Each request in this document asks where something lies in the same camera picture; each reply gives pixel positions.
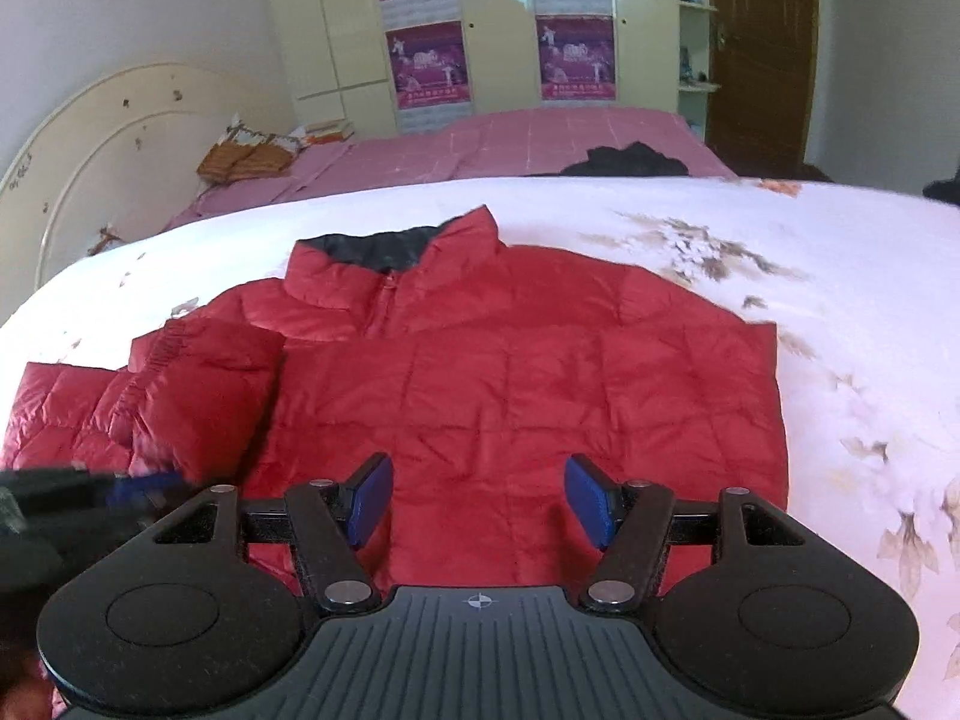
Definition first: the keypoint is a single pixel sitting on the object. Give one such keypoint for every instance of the dark bundle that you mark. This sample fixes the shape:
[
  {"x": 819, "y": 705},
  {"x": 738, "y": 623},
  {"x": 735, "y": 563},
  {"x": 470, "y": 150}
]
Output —
[{"x": 945, "y": 186}]

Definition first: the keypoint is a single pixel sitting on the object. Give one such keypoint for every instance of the cream arched headboard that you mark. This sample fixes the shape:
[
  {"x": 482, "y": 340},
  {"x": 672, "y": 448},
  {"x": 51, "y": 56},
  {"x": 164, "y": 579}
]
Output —
[{"x": 90, "y": 142}]

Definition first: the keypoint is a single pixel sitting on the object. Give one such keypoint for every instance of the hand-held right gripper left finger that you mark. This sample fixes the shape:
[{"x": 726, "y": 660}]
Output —
[{"x": 371, "y": 499}]

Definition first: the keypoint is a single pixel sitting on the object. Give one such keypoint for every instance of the cream wardrobe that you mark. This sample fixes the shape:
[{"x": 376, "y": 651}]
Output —
[{"x": 495, "y": 37}]

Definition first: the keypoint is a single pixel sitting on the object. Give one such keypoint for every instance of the orange striped pillow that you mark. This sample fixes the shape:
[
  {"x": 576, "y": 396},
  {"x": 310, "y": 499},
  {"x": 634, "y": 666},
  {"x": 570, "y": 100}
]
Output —
[{"x": 244, "y": 157}]

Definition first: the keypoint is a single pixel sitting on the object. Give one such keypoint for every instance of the cream corner shelf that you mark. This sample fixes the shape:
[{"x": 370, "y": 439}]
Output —
[{"x": 694, "y": 101}]

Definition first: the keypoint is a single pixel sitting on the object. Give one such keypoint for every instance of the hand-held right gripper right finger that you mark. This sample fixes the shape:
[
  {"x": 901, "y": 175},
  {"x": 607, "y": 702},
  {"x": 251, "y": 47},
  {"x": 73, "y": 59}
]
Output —
[{"x": 589, "y": 499}]

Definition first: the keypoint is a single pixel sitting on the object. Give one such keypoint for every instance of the pink checked bedsheet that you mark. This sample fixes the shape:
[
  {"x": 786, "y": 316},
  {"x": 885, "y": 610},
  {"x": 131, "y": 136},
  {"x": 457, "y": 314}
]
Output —
[{"x": 487, "y": 150}]

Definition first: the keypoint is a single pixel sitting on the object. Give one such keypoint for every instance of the black cloth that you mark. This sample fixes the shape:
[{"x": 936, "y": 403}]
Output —
[{"x": 622, "y": 160}]

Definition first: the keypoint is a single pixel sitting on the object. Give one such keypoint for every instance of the brown wooden door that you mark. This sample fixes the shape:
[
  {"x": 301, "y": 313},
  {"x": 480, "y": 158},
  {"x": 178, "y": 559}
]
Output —
[{"x": 761, "y": 52}]

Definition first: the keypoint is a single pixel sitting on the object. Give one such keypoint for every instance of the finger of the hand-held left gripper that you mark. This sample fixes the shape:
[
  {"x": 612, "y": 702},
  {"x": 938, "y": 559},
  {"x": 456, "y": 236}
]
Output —
[{"x": 146, "y": 491}]

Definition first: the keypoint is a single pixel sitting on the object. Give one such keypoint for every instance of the white floral quilt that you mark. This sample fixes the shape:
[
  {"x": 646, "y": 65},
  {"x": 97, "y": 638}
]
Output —
[{"x": 787, "y": 277}]

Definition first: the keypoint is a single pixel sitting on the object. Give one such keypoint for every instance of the red puffer jacket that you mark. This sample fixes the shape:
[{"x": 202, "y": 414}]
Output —
[{"x": 487, "y": 360}]

